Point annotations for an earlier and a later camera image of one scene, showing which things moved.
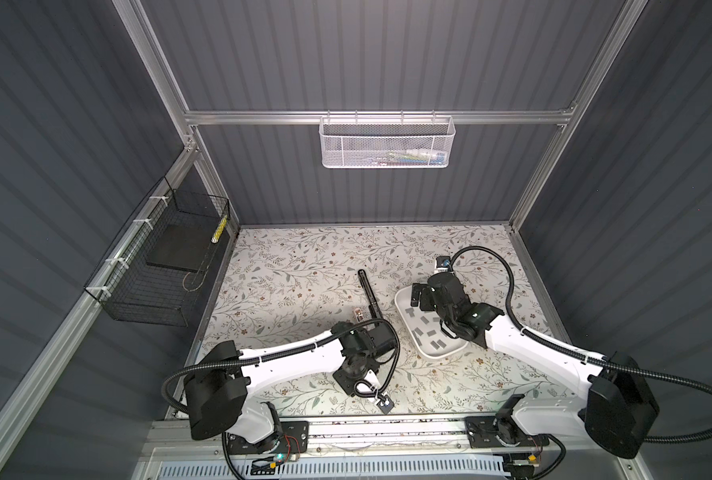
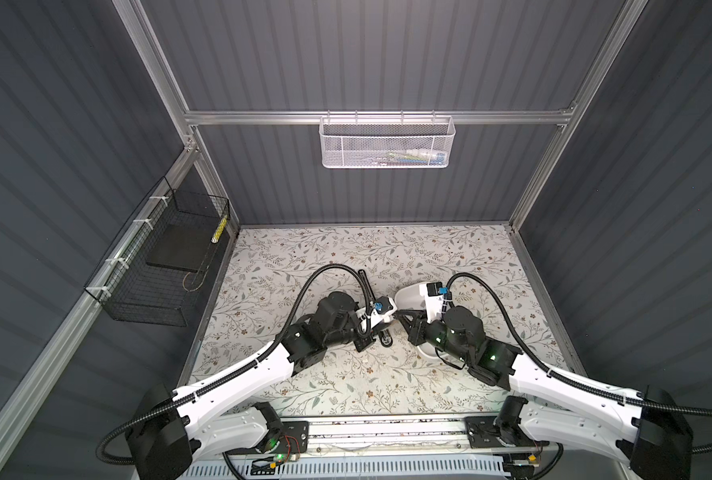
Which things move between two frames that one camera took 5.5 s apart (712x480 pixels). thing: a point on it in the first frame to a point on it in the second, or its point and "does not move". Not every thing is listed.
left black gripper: (347, 383) to (365, 341)
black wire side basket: (155, 273) does not move
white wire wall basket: (386, 141) does not move
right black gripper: (423, 303) to (414, 327)
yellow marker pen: (221, 227) does not move
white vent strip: (411, 468) does not move
